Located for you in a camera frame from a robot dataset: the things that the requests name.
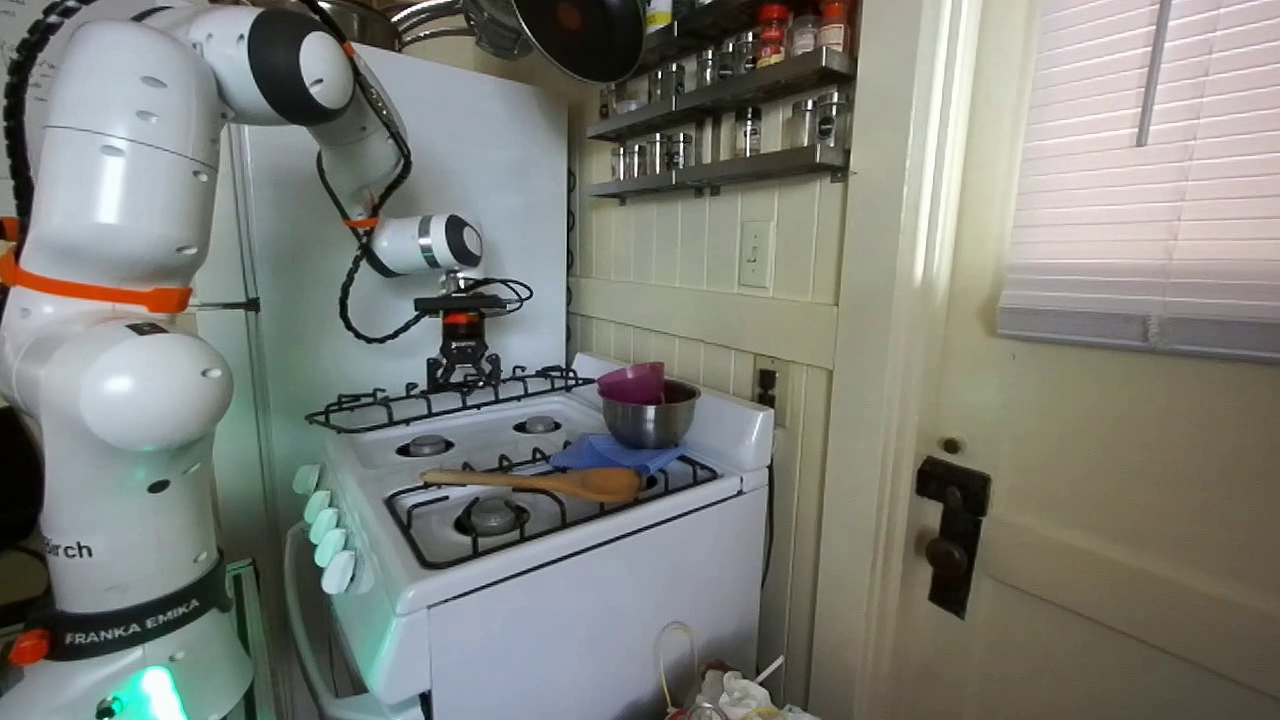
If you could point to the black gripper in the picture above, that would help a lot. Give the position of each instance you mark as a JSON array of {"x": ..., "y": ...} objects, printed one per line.
[{"x": 466, "y": 343}]

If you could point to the black stove grating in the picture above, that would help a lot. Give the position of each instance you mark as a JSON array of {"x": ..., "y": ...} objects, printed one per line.
[
  {"x": 534, "y": 383},
  {"x": 405, "y": 531}
]

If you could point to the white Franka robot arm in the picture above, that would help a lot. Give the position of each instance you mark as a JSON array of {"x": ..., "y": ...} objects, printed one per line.
[{"x": 122, "y": 403}]

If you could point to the round stove burner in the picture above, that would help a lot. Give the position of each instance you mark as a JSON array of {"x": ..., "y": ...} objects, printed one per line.
[
  {"x": 427, "y": 444},
  {"x": 539, "y": 427},
  {"x": 490, "y": 519}
]

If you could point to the purple plastic cup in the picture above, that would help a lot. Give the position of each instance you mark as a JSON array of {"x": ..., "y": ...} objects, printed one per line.
[{"x": 630, "y": 384}]

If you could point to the wooden spoon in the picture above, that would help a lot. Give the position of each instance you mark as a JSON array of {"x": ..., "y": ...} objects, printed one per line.
[{"x": 602, "y": 484}]

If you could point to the white stove knob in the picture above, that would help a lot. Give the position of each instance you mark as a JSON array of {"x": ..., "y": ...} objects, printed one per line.
[
  {"x": 304, "y": 479},
  {"x": 338, "y": 573},
  {"x": 329, "y": 551},
  {"x": 323, "y": 527},
  {"x": 319, "y": 507}
]

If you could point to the steel mixing bowl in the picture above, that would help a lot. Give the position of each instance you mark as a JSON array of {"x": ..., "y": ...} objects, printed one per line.
[{"x": 648, "y": 422}]

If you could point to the white refrigerator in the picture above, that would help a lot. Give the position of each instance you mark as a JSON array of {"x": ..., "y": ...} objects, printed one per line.
[{"x": 522, "y": 162}]

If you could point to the white gas stove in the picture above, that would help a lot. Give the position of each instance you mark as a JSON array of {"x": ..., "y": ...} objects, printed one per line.
[{"x": 586, "y": 614}]

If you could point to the dark spice shelf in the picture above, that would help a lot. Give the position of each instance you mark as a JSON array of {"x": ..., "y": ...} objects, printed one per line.
[
  {"x": 723, "y": 172},
  {"x": 723, "y": 97}
]

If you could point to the hanging steel pot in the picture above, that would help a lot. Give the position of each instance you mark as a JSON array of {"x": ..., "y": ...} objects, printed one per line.
[{"x": 440, "y": 22}]

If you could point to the black frying pan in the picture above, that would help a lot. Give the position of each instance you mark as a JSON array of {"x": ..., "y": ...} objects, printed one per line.
[{"x": 582, "y": 35}]

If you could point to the drinking straw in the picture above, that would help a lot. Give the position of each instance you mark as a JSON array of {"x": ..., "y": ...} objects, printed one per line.
[{"x": 771, "y": 670}]

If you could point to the red lid spice jar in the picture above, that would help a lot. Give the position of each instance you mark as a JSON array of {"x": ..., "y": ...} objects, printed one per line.
[
  {"x": 832, "y": 27},
  {"x": 771, "y": 35}
]

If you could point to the black door lock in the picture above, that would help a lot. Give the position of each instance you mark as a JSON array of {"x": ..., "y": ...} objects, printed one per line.
[{"x": 954, "y": 534}]

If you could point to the cream panel door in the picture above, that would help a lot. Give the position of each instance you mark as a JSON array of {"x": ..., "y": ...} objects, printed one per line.
[{"x": 1132, "y": 534}]

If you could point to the white window blind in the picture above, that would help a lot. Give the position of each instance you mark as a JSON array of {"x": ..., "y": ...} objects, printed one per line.
[{"x": 1146, "y": 172}]

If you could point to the blind wand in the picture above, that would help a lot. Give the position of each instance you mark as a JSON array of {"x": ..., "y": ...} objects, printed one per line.
[{"x": 1154, "y": 75}]

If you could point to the black wall outlet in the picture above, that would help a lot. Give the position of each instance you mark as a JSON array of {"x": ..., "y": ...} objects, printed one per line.
[{"x": 765, "y": 384}]

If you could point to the white wall switch plate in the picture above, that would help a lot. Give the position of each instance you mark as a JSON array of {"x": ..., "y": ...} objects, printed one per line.
[{"x": 755, "y": 253}]

